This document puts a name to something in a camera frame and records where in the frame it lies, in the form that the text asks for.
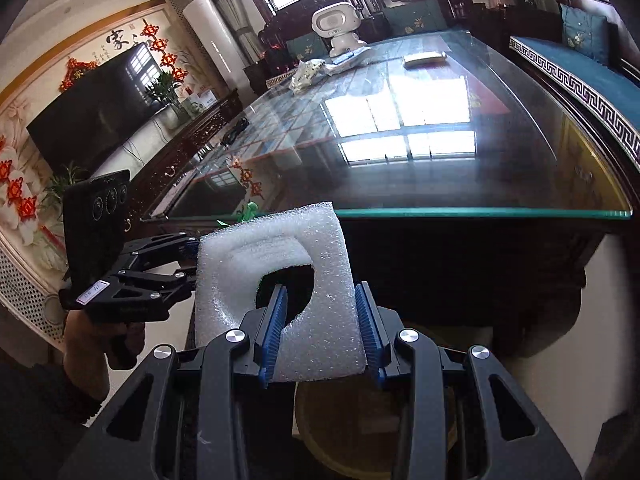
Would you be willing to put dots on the teal embroidered pillow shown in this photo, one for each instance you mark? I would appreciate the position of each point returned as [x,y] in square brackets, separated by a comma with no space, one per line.
[415,16]
[306,46]

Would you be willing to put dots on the black flat television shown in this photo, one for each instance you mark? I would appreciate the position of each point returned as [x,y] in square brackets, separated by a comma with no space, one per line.
[90,110]

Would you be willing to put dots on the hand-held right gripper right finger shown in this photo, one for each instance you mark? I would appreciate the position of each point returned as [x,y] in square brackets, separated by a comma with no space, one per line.
[369,332]

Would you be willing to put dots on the yellow plastic bin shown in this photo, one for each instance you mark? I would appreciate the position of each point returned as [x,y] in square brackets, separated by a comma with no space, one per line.
[350,425]

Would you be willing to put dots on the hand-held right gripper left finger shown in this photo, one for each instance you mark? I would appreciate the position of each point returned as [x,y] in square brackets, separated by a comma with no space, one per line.
[275,332]

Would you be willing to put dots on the green plant in vase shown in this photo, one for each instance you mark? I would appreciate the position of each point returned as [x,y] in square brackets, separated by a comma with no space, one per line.
[165,92]

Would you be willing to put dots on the green leafy floor plant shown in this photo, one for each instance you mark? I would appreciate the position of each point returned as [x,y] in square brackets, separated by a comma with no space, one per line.
[65,185]

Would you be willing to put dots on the floral wall mural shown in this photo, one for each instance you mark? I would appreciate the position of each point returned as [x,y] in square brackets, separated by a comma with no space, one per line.
[25,160]

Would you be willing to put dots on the white toy robot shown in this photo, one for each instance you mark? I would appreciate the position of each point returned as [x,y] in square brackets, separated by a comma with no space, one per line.
[332,20]

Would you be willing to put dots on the teal patterned-trim seat cushion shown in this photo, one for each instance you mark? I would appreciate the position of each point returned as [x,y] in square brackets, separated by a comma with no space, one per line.
[590,77]

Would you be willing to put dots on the dark wooden television cabinet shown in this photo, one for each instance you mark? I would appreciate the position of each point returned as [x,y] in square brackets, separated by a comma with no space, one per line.
[200,130]

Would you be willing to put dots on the person's left forearm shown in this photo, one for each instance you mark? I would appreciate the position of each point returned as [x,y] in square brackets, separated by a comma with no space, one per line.
[35,420]

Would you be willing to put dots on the white foam packing piece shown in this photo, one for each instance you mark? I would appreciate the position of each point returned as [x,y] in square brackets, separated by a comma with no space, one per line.
[235,260]

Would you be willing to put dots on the red knot wall hanging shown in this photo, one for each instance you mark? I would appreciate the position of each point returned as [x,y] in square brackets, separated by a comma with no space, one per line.
[77,72]

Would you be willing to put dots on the white lattice radiator cover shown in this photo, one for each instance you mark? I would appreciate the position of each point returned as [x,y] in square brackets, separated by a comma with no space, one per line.
[25,295]

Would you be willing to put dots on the white and blue paper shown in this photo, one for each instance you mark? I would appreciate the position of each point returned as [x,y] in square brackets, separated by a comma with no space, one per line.
[352,57]

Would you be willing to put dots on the white standing air conditioner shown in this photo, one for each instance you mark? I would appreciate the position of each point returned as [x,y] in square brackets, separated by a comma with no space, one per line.
[210,30]

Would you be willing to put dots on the dark wooden glass-top table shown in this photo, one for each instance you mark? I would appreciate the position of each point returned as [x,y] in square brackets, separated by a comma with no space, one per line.
[450,175]

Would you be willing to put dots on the white flat box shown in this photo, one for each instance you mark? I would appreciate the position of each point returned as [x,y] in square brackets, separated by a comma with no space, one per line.
[425,59]

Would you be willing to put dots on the teal throw pillow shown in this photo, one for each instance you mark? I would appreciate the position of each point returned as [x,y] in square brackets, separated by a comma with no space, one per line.
[582,32]

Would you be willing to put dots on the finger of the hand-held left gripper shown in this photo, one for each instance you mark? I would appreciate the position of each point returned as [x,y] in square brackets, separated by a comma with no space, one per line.
[155,282]
[160,249]

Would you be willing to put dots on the carved red wooden sofa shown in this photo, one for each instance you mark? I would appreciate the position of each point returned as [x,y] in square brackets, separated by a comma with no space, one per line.
[620,20]

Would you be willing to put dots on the person's left hand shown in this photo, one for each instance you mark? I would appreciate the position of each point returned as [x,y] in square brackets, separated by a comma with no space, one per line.
[87,350]

